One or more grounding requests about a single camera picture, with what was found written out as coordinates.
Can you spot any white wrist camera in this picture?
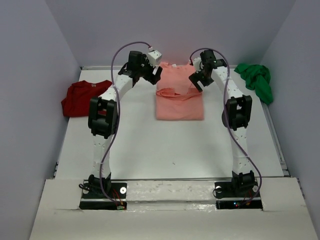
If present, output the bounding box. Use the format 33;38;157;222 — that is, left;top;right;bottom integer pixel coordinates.
146;50;163;67
189;57;203;72

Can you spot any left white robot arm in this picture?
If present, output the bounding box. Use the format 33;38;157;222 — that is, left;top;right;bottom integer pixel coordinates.
84;49;162;202

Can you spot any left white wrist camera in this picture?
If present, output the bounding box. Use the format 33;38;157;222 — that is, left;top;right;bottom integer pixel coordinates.
146;50;163;67

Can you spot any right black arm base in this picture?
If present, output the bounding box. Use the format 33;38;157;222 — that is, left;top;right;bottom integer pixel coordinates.
212;170;263;210

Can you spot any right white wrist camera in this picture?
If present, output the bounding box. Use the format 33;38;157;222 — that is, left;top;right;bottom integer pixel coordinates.
189;57;203;72

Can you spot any green crumpled t-shirt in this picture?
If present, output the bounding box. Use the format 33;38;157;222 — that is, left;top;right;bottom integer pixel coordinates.
234;63;274;105

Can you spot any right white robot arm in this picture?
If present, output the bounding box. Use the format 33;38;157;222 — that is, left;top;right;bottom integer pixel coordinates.
189;47;261;199

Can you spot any red folded t-shirt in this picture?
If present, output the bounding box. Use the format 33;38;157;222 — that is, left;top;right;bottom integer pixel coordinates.
61;80;112;118

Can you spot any pink t-shirt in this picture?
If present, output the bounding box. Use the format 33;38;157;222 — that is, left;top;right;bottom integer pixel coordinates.
155;62;205;121

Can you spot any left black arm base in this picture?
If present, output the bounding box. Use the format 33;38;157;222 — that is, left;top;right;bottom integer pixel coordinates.
78;175;128;211

